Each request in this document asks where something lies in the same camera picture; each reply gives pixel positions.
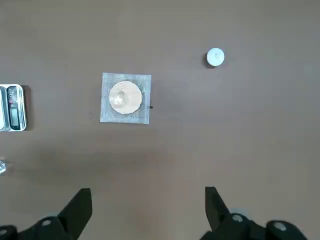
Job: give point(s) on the small glass beaker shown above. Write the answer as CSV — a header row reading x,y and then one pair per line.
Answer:
x,y
2,167

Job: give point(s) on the small white cap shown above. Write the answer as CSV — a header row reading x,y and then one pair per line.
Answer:
x,y
215,57

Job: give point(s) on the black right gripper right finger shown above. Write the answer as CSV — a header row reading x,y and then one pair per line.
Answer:
x,y
220,215

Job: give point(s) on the silver digital balance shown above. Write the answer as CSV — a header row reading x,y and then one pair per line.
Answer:
x,y
13,110

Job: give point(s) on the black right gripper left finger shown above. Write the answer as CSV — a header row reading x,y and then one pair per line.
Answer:
x,y
72,215

